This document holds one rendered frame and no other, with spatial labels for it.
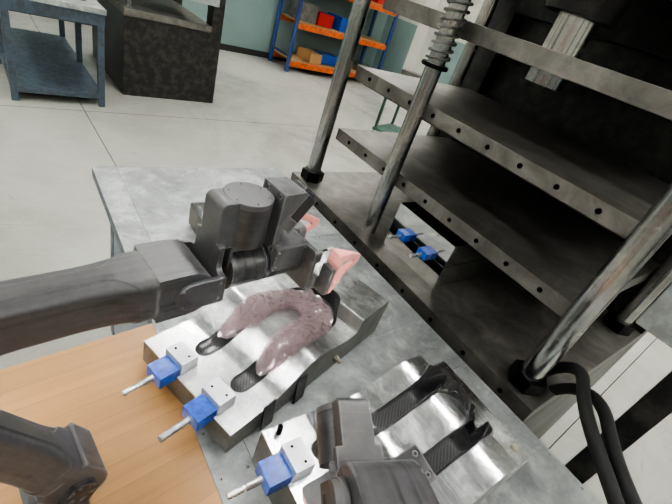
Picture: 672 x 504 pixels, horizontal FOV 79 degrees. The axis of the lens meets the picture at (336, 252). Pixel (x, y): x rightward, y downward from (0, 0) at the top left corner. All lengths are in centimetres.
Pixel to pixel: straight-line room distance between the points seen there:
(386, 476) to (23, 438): 38
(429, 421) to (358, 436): 39
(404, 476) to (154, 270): 30
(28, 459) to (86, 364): 37
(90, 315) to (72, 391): 47
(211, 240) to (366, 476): 28
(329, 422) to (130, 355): 56
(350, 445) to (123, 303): 26
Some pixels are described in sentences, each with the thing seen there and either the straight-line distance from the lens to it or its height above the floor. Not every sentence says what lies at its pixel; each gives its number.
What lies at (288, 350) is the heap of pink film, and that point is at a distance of 84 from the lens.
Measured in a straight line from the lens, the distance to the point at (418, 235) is 143.
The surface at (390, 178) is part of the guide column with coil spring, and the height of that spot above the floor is 102.
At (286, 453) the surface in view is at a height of 92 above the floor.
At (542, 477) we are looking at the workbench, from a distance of 109.
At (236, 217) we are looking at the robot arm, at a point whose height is 128.
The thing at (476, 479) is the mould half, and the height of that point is 92.
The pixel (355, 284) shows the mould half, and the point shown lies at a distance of 105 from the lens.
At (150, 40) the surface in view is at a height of 55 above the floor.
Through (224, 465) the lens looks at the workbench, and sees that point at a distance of 81.
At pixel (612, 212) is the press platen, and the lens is 114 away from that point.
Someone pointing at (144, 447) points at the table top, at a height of 80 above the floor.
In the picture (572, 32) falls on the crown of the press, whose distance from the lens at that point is 154.
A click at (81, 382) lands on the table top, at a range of 91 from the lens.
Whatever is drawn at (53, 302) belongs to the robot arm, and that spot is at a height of 123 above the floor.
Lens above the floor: 152
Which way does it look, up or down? 32 degrees down
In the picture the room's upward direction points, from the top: 20 degrees clockwise
